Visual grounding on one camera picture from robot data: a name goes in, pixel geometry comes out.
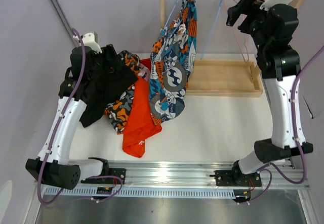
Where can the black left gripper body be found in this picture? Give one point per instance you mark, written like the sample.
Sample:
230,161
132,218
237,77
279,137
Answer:
105,66

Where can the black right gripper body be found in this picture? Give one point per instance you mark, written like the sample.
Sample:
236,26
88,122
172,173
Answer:
255,17

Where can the black shorts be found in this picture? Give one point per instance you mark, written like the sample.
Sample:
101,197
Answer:
107,89

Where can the blue wire hanger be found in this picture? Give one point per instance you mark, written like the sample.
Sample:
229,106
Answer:
168,23
211,29

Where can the pink patterned shorts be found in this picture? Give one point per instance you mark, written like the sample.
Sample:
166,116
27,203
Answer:
144,72

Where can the orange grey camouflage shorts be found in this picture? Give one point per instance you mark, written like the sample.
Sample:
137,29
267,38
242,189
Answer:
119,111

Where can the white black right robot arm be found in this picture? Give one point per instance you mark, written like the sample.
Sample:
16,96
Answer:
271,30

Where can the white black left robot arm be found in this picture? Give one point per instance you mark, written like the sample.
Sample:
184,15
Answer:
93,80

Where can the blue orange cartoon shorts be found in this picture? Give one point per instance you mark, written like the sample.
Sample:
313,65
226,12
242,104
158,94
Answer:
172,62

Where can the red plastic tray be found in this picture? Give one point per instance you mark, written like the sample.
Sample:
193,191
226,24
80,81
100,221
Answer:
146,64

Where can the wooden clothes rack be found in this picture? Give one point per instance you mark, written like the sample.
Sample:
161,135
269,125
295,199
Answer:
220,77

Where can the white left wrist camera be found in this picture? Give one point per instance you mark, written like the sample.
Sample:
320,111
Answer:
90,39

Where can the aluminium mounting rail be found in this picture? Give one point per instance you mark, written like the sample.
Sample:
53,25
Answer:
192,175

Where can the white slotted cable duct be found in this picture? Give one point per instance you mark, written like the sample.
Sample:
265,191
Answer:
208,193

